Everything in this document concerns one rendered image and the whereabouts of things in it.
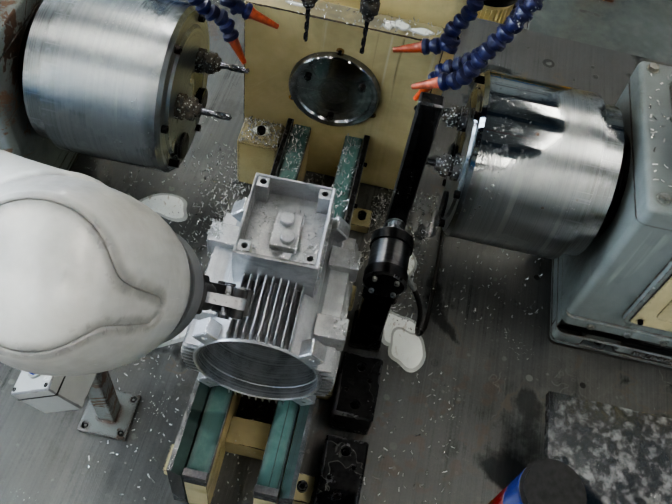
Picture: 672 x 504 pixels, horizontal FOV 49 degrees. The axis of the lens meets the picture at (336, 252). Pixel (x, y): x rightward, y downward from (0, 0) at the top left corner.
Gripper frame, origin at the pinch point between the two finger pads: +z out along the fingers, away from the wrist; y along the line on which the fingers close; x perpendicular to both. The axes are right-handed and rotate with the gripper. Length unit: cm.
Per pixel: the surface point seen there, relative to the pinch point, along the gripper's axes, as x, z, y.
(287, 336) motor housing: 3.1, 10.4, -9.2
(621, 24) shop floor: -139, 219, -102
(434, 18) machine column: -50, 40, -19
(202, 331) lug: 4.6, 9.5, 0.2
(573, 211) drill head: -21, 24, -42
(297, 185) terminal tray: -14.8, 14.8, -6.0
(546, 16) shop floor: -135, 216, -71
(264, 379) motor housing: 9.9, 23.4, -6.8
